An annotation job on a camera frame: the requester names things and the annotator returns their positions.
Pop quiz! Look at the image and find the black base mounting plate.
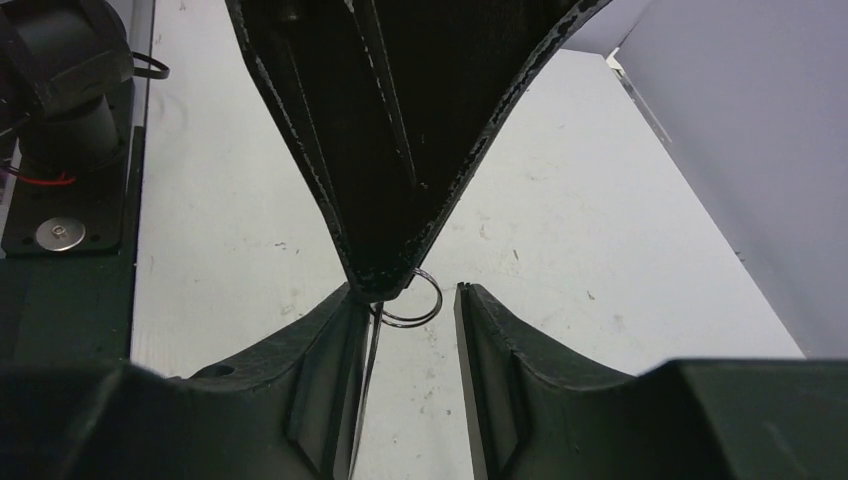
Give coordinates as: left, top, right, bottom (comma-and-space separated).
1, 81, 146, 363

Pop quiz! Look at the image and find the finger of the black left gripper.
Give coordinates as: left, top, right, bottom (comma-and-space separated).
226, 0, 603, 303

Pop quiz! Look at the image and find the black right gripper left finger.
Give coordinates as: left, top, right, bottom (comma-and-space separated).
1, 286, 370, 479

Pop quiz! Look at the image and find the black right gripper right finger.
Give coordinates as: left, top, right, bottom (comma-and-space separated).
455, 283, 847, 479

